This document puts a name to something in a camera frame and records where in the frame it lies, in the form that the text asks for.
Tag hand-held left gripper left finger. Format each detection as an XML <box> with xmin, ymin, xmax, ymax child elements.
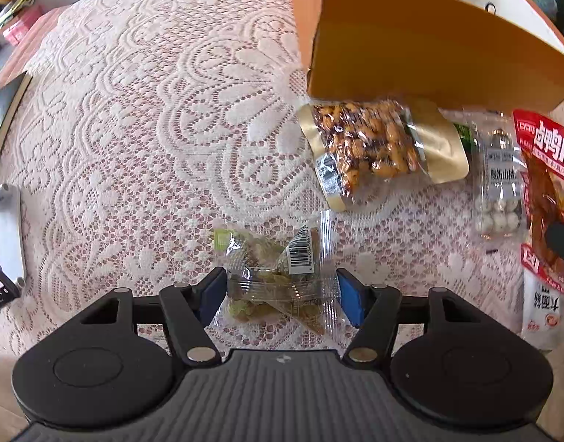
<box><xmin>79</xmin><ymin>267</ymin><xmax>228</xmax><ymax>364</ymax></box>

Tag gold nut snack packet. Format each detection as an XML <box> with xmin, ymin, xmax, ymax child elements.
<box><xmin>297</xmin><ymin>98</ymin><xmax>469</xmax><ymax>213</ymax></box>

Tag red box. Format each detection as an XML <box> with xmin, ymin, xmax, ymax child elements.
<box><xmin>1</xmin><ymin>7</ymin><xmax>45</xmax><ymax>47</ymax></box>

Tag clear packet of white balls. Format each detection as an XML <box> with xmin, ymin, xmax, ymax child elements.
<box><xmin>466</xmin><ymin>110</ymin><xmax>527</xmax><ymax>240</ymax></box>

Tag dark flat panel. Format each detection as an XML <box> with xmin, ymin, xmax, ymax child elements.
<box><xmin>0</xmin><ymin>73</ymin><xmax>32</xmax><ymax>169</ymax></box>

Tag clear green snack packet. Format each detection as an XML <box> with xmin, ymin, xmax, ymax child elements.
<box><xmin>212</xmin><ymin>209</ymin><xmax>340</xmax><ymax>336</ymax></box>

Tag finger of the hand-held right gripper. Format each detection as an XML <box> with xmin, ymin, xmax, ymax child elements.
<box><xmin>544</xmin><ymin>222</ymin><xmax>564</xmax><ymax>281</ymax></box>

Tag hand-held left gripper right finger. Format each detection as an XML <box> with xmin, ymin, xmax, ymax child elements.
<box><xmin>336</xmin><ymin>267</ymin><xmax>478</xmax><ymax>364</ymax></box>

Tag orange cardboard box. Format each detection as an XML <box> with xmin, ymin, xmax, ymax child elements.
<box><xmin>289</xmin><ymin>0</ymin><xmax>564</xmax><ymax>113</ymax></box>

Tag red snack packet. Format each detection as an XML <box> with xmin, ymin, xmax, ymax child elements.
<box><xmin>512</xmin><ymin>109</ymin><xmax>564</xmax><ymax>284</ymax></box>

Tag white lace tablecloth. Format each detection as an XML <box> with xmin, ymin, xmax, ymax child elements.
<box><xmin>0</xmin><ymin>0</ymin><xmax>564</xmax><ymax>364</ymax></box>

